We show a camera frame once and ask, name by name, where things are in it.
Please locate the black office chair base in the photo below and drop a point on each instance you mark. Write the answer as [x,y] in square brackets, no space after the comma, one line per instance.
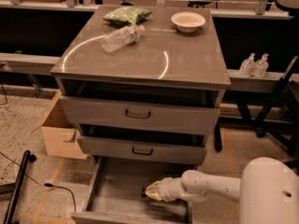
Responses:
[285,97]

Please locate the right sanitizer bottle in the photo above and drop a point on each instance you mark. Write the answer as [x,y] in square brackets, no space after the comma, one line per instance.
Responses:
[260,67]

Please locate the middle grey drawer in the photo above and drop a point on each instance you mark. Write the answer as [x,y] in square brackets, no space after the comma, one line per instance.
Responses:
[142,151]

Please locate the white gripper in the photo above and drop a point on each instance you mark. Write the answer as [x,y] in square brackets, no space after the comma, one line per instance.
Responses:
[169,188]

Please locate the cardboard box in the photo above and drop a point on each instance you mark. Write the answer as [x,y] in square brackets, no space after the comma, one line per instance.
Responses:
[60,137]

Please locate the black stand leg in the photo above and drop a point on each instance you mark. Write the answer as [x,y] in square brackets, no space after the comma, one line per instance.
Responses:
[14,189]

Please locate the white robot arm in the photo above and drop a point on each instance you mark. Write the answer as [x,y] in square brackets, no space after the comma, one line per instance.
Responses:
[267,191]

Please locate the grey drawer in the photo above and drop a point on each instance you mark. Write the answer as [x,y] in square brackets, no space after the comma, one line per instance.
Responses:
[140,116]
[142,151]
[116,194]

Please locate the white paper bowl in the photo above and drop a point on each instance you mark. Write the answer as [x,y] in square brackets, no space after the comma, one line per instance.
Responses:
[188,22]

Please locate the clear plastic water bottle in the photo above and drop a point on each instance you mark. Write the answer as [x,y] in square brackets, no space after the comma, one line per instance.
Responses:
[122,37]

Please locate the green chip bag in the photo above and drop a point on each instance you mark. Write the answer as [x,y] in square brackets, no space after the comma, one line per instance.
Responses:
[127,15]

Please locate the grey drawer cabinet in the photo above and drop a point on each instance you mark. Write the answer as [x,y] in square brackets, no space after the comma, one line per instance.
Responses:
[164,66]

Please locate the bottom grey drawer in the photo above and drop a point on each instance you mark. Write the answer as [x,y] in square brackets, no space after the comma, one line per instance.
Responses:
[116,194]

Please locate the top grey drawer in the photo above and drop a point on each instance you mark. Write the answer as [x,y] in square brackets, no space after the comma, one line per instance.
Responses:
[140,116]

